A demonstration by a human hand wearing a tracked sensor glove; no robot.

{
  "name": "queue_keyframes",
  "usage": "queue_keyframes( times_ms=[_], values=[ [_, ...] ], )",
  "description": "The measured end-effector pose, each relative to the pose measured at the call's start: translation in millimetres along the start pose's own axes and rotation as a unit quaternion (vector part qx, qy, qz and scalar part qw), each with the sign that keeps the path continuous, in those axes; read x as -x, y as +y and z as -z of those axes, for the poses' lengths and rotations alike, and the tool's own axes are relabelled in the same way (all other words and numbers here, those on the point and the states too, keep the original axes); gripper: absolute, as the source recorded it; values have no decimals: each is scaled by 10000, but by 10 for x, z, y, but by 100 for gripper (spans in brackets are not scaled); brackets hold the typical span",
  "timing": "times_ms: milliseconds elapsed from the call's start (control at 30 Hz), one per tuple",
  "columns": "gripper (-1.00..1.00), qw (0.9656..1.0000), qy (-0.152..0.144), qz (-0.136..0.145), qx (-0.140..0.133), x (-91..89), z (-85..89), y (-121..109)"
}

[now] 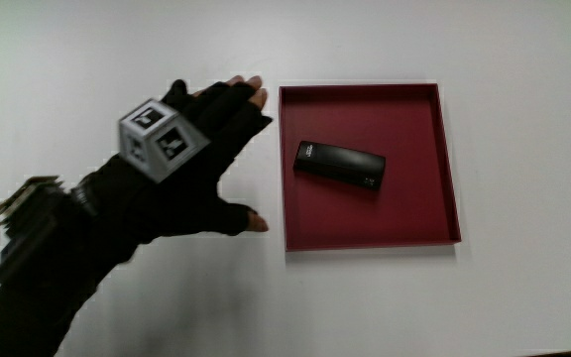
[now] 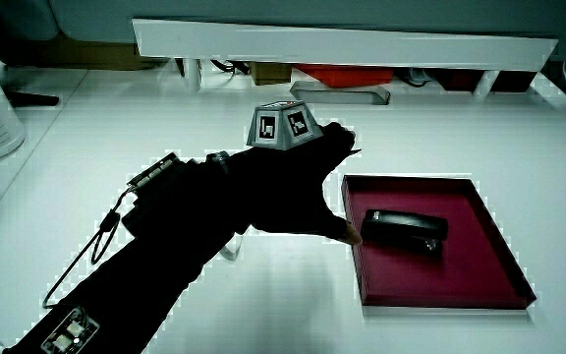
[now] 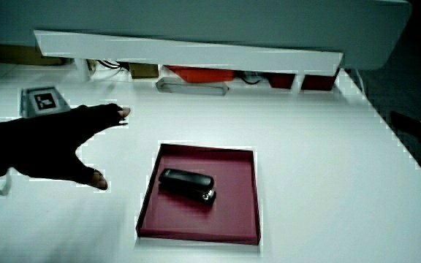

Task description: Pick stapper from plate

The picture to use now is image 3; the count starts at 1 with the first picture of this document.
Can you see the black stapler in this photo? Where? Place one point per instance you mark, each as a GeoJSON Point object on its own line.
{"type": "Point", "coordinates": [188, 184]}

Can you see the person's left hand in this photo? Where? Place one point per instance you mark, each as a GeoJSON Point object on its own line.
{"type": "Point", "coordinates": [46, 146]}

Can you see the cardboard box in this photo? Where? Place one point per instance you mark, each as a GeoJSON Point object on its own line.
{"type": "Point", "coordinates": [17, 55]}

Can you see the dark red box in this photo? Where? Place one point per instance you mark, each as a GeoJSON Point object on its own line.
{"type": "Point", "coordinates": [318, 82]}
{"type": "Point", "coordinates": [281, 80]}

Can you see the brown small box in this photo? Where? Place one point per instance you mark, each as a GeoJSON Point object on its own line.
{"type": "Point", "coordinates": [143, 71]}

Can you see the clear oblong tray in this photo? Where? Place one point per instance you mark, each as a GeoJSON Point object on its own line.
{"type": "Point", "coordinates": [166, 85]}

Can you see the white desk shelf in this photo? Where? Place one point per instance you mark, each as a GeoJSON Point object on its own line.
{"type": "Point", "coordinates": [181, 51]}

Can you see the grey partition panel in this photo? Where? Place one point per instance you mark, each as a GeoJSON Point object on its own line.
{"type": "Point", "coordinates": [210, 18]}

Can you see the orange red box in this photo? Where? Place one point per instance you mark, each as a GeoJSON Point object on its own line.
{"type": "Point", "coordinates": [203, 74]}

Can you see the dark red square plate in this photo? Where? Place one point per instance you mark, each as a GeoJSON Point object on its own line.
{"type": "Point", "coordinates": [228, 215]}

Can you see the black phone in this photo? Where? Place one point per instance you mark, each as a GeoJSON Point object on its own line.
{"type": "Point", "coordinates": [413, 128]}

